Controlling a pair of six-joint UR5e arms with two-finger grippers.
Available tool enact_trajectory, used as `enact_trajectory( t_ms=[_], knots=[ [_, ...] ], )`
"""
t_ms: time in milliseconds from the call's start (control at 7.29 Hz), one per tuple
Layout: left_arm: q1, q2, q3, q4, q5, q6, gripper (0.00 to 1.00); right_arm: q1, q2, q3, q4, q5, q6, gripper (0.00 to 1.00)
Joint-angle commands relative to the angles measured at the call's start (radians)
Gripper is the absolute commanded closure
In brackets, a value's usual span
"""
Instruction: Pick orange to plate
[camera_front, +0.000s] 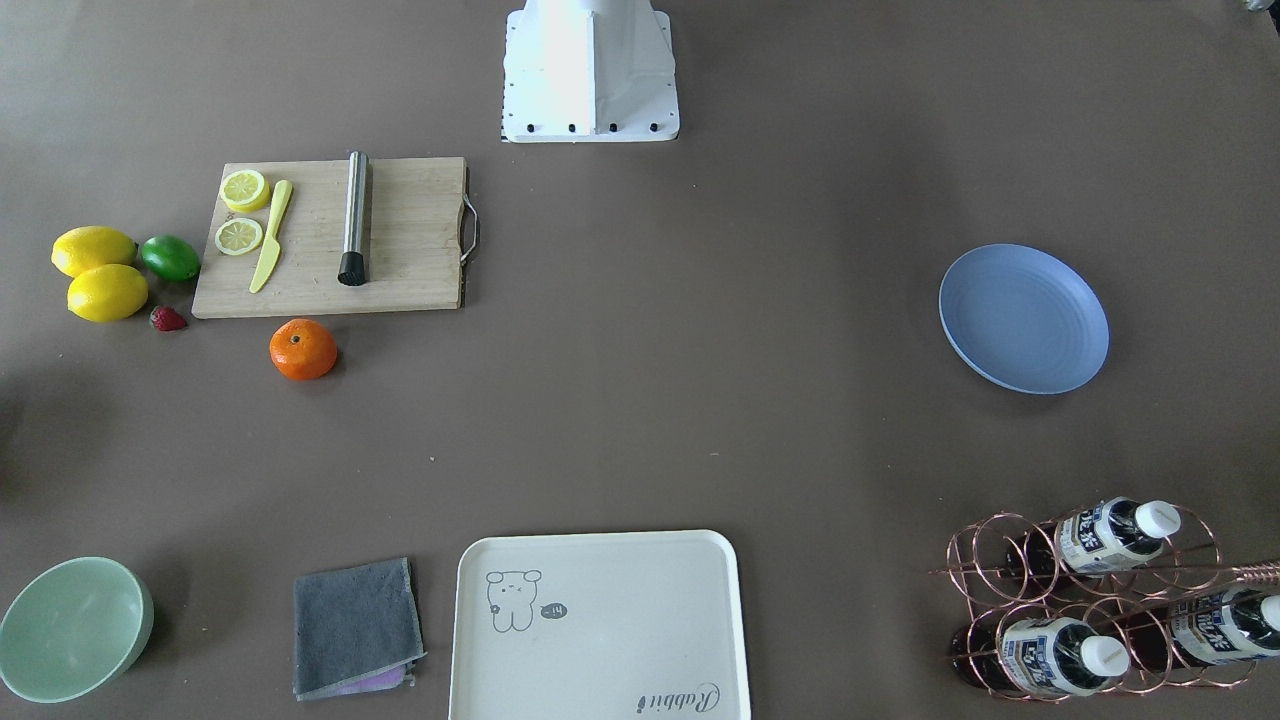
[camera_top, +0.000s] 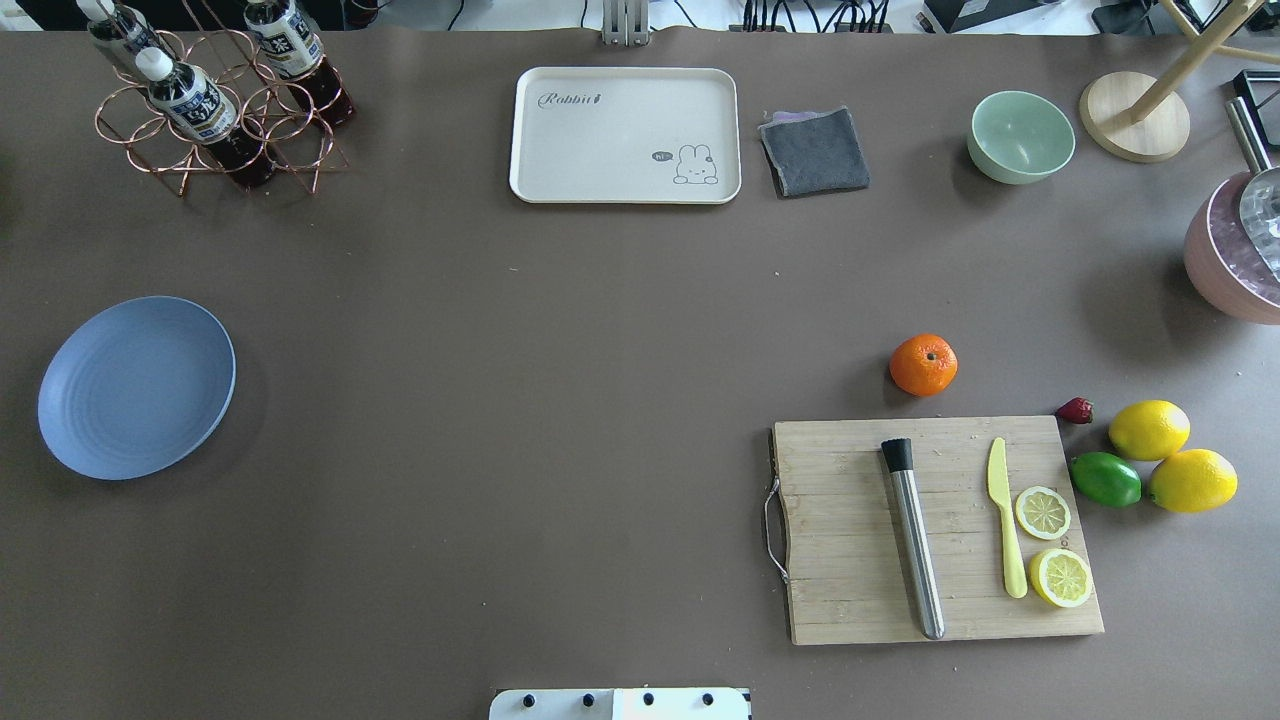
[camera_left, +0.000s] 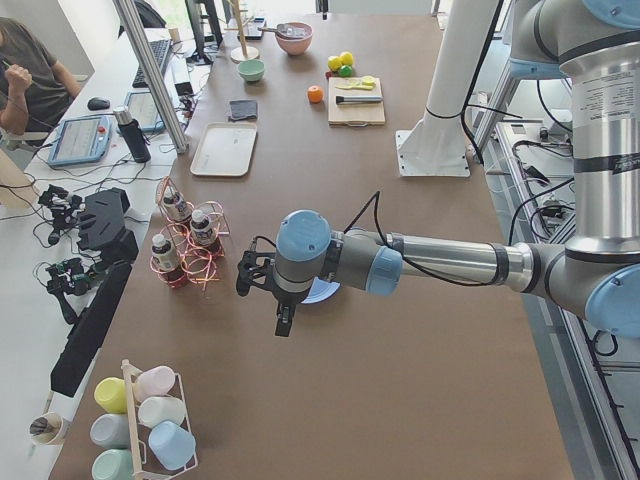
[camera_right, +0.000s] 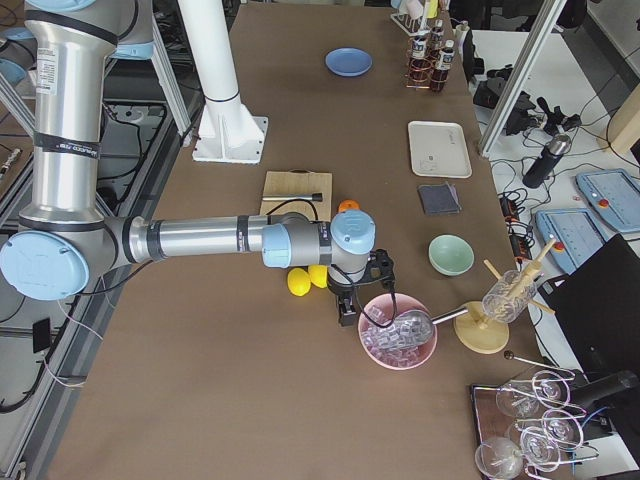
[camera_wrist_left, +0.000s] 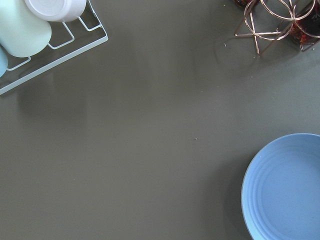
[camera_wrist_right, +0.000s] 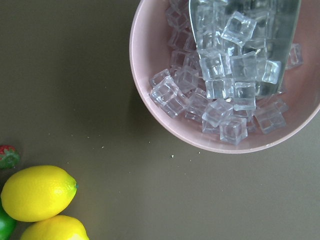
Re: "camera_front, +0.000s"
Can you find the orange mandarin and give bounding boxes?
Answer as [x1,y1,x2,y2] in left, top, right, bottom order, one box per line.
[268,318,339,380]

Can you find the blue plate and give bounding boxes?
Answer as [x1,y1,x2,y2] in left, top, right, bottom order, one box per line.
[937,243,1111,395]

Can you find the cream rabbit tray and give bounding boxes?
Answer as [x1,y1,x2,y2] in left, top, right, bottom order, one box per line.
[448,529,753,719]

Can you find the steel muddler black tip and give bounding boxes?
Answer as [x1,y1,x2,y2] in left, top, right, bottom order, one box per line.
[337,151,371,287]

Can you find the wooden cutting board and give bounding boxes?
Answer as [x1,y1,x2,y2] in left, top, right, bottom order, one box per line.
[192,158,474,319]

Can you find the yellow plastic knife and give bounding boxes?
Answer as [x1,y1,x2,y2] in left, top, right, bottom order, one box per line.
[248,179,294,293]

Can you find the grey folded cloth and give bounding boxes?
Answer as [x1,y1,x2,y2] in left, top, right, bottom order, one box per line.
[292,557,428,702]

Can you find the lemon half slice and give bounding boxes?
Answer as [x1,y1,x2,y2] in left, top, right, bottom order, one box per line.
[212,217,265,256]
[219,169,273,213]

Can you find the red strawberry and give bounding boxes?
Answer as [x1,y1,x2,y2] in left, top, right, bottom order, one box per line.
[148,306,189,333]

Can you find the green lime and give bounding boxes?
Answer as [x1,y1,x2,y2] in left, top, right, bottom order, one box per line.
[140,234,201,282]

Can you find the tea bottle white cap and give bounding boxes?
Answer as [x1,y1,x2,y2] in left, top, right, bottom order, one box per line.
[1004,497,1183,585]

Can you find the yellow lemon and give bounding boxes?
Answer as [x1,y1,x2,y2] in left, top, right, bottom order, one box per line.
[67,264,148,323]
[50,225,138,278]

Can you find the green bowl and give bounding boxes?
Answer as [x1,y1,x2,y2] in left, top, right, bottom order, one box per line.
[1,556,154,705]

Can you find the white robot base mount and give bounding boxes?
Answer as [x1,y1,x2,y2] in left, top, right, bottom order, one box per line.
[500,1,681,143]

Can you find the copper wire bottle rack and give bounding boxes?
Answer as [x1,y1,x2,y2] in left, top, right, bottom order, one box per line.
[943,502,1277,702]

